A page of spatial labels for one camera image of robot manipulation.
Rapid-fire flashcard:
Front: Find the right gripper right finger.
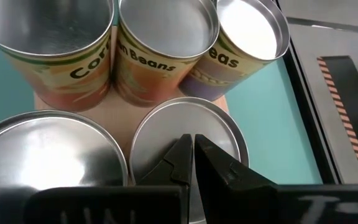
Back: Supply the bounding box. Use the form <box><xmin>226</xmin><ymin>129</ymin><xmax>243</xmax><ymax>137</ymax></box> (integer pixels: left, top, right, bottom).
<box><xmin>194</xmin><ymin>133</ymin><xmax>358</xmax><ymax>224</ymax></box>

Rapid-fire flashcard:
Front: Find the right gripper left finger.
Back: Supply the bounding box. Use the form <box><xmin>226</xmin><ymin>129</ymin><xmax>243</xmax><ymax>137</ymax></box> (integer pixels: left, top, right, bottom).
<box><xmin>22</xmin><ymin>133</ymin><xmax>195</xmax><ymax>224</ymax></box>

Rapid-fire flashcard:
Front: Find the tall orange pineapple can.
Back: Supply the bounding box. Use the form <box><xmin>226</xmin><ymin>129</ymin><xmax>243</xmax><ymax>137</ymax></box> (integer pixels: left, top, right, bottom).
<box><xmin>129</xmin><ymin>96</ymin><xmax>250</xmax><ymax>224</ymax></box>

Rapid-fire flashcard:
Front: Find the peas can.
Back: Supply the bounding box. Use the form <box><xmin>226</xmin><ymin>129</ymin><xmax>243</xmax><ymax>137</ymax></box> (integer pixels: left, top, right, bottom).
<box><xmin>178</xmin><ymin>0</ymin><xmax>291</xmax><ymax>102</ymax></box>

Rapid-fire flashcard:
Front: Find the orange corn can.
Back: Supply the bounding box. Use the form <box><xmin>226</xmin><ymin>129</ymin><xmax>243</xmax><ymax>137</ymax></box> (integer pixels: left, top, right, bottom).
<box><xmin>0</xmin><ymin>0</ymin><xmax>114</xmax><ymax>113</ymax></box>
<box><xmin>0</xmin><ymin>109</ymin><xmax>129</xmax><ymax>224</ymax></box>

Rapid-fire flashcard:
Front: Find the wooden shelf black metal frame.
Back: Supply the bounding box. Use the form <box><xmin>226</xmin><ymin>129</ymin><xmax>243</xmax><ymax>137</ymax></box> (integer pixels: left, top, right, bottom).
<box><xmin>33</xmin><ymin>85</ymin><xmax>230</xmax><ymax>187</ymax></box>

